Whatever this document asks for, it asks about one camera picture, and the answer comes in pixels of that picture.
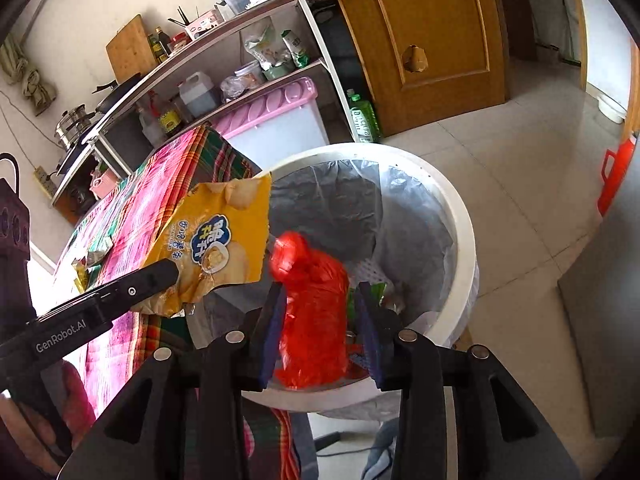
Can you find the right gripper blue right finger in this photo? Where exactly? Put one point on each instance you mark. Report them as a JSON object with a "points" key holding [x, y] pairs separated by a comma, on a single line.
{"points": [[377, 328]]}

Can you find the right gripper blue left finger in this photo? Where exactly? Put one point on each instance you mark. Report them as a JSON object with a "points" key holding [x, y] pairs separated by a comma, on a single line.
{"points": [[264, 333]]}

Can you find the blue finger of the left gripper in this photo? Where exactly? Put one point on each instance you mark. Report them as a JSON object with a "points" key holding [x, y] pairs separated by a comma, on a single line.
{"points": [[121, 295]]}

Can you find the green snack wrapper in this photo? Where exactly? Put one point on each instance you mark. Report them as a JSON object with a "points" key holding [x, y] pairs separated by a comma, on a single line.
{"points": [[376, 293]]}

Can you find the red plastic bag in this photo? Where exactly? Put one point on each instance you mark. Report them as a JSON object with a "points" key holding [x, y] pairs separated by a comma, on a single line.
{"points": [[313, 339]]}

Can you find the receipt wrapper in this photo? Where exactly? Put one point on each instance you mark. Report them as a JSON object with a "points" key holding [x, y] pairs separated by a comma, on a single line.
{"points": [[99, 251]]}

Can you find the yellow red noodle packet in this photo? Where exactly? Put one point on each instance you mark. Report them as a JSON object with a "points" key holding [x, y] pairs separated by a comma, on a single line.
{"points": [[81, 279]]}

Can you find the white round trash bin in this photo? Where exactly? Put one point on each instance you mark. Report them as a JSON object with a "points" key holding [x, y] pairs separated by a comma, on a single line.
{"points": [[451, 322]]}

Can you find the translucent trash bag liner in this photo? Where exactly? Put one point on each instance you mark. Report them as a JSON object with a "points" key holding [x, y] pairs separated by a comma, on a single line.
{"points": [[368, 214]]}

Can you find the person's left hand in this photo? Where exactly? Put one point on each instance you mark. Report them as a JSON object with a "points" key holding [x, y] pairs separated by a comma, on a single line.
{"points": [[34, 435]]}

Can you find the plaid pink tablecloth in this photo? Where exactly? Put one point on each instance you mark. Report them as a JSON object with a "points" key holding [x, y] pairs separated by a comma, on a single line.
{"points": [[132, 216]]}

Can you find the pink plastic basket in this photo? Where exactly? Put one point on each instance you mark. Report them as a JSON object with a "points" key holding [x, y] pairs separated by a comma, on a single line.
{"points": [[103, 182]]}

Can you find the yellow label sauce bottle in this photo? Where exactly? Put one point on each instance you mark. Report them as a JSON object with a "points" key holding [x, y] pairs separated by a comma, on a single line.
{"points": [[166, 113]]}

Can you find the steel steamer pot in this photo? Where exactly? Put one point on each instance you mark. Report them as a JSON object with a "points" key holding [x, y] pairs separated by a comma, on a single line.
{"points": [[72, 124]]}

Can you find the white oil jug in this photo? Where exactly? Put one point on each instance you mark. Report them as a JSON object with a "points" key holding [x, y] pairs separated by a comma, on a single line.
{"points": [[198, 94]]}

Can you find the black frying pan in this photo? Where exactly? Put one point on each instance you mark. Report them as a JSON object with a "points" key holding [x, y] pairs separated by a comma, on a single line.
{"points": [[113, 92]]}

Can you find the pink lid storage box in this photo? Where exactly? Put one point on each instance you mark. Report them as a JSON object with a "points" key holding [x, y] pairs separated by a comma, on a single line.
{"points": [[283, 122]]}

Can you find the green detergent bottle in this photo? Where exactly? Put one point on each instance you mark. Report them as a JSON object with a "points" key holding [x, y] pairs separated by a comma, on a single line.
{"points": [[363, 116]]}

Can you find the wooden cutting board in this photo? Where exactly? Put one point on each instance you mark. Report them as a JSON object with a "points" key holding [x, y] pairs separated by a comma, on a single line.
{"points": [[130, 52]]}

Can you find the pink utensil holder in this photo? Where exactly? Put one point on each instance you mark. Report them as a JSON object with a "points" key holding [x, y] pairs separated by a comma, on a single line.
{"points": [[203, 23]]}

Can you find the white metal shelf rack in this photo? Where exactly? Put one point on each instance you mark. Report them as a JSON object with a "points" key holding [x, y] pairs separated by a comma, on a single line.
{"points": [[218, 53]]}

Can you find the red thermos flask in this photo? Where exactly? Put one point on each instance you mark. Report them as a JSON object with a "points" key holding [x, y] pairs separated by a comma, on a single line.
{"points": [[613, 171]]}

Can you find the clear water filter pitcher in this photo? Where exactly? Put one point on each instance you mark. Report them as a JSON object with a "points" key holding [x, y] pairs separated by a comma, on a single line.
{"points": [[231, 8]]}

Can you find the wooden door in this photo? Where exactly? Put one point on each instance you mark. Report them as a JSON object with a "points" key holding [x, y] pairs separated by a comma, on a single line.
{"points": [[427, 60]]}

